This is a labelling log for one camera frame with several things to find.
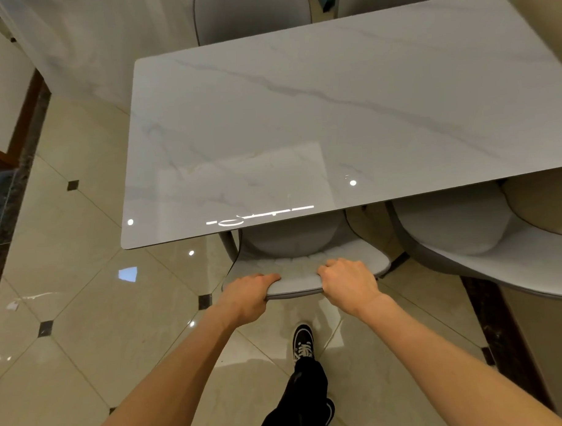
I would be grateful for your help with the person's left hand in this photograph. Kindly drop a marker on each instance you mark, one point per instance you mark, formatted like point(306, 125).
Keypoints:
point(245, 299)

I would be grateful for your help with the black white lace-up shoe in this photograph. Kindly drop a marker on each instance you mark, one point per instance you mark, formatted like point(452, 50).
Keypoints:
point(303, 342)
point(330, 410)

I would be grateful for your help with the person's right forearm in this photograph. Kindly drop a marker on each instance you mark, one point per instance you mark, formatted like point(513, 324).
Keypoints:
point(443, 375)

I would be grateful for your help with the black trousers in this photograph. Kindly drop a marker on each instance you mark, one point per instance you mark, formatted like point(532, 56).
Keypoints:
point(301, 398)

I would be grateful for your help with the person's left fingers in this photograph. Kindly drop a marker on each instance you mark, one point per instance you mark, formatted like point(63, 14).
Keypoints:
point(265, 280)

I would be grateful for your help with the person's right fingers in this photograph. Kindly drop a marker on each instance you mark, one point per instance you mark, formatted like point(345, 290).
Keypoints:
point(333, 269)

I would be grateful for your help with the person's right hand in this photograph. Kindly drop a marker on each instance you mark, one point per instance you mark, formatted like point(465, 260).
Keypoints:
point(350, 286)

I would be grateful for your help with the person's left forearm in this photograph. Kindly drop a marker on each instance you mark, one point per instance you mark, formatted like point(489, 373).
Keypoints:
point(176, 384)

